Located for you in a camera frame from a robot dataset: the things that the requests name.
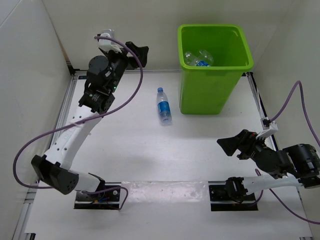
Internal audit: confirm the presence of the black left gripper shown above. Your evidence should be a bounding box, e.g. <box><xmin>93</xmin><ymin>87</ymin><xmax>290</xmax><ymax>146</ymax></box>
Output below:
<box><xmin>103</xmin><ymin>42</ymin><xmax>150</xmax><ymax>93</ymax></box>

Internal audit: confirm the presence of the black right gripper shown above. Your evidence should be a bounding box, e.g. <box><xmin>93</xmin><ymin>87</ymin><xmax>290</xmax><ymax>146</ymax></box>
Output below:
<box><xmin>216</xmin><ymin>129</ymin><xmax>267</xmax><ymax>160</ymax></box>

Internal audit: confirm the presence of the dark blue label bottle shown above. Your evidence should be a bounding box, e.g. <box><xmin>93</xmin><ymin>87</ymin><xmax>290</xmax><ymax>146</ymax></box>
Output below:
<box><xmin>184</xmin><ymin>51</ymin><xmax>212</xmax><ymax>67</ymax></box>

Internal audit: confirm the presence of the blue label water bottle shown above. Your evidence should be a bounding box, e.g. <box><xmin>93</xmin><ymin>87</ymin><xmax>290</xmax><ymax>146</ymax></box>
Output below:
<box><xmin>156</xmin><ymin>87</ymin><xmax>172</xmax><ymax>126</ymax></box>

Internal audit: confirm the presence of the clear crinkled plastic bottle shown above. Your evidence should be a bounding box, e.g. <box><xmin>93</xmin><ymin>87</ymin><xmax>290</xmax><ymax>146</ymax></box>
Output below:
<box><xmin>198</xmin><ymin>49</ymin><xmax>214</xmax><ymax>65</ymax></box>

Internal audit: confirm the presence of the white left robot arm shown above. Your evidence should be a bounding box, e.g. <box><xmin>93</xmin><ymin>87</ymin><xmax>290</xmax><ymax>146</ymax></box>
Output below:
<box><xmin>31</xmin><ymin>41</ymin><xmax>149</xmax><ymax>201</ymax></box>

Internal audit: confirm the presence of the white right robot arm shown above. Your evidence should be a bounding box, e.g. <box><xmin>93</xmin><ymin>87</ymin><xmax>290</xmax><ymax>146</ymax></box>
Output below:
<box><xmin>217</xmin><ymin>129</ymin><xmax>320</xmax><ymax>200</ymax></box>

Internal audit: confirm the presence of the green plastic bin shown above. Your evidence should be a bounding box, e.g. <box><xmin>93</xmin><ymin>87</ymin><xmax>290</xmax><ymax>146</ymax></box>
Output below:
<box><xmin>177</xmin><ymin>24</ymin><xmax>254</xmax><ymax>115</ymax></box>

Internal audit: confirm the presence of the small blue sticker label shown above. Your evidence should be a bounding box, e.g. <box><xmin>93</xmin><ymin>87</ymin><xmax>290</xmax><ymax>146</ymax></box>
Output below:
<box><xmin>78</xmin><ymin>75</ymin><xmax>88</xmax><ymax>80</ymax></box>

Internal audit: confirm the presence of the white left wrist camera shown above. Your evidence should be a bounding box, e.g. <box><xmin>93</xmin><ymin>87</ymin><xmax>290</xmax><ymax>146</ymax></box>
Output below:
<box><xmin>96</xmin><ymin>29</ymin><xmax>121</xmax><ymax>53</ymax></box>

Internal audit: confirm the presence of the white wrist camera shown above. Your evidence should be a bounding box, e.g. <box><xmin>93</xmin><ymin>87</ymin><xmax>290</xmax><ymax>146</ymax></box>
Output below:
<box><xmin>96</xmin><ymin>29</ymin><xmax>121</xmax><ymax>53</ymax></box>
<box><xmin>256</xmin><ymin>117</ymin><xmax>279</xmax><ymax>140</ymax></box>

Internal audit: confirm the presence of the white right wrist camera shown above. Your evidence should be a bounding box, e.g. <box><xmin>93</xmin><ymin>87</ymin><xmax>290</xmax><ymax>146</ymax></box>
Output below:
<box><xmin>256</xmin><ymin>117</ymin><xmax>279</xmax><ymax>140</ymax></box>

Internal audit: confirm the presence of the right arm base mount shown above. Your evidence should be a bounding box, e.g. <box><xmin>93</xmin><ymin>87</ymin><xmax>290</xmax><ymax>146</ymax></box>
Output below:
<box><xmin>208</xmin><ymin>181</ymin><xmax>259</xmax><ymax>212</ymax></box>

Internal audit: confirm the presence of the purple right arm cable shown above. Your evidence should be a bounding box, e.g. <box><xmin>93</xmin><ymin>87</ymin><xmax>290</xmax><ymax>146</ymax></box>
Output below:
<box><xmin>249</xmin><ymin>80</ymin><xmax>320</xmax><ymax>225</ymax></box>

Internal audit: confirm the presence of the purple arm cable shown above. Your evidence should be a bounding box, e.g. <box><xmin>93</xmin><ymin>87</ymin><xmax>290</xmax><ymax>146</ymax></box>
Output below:
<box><xmin>12</xmin><ymin>36</ymin><xmax>144</xmax><ymax>210</ymax></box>
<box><xmin>249</xmin><ymin>80</ymin><xmax>320</xmax><ymax>225</ymax></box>

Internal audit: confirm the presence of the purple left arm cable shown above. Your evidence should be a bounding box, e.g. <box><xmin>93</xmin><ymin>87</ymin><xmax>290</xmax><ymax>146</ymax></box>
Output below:
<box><xmin>12</xmin><ymin>36</ymin><xmax>144</xmax><ymax>210</ymax></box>

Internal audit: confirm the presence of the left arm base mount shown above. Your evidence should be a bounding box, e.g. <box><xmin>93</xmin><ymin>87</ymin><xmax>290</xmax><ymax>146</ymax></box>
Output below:
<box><xmin>73</xmin><ymin>185</ymin><xmax>121</xmax><ymax>210</ymax></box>

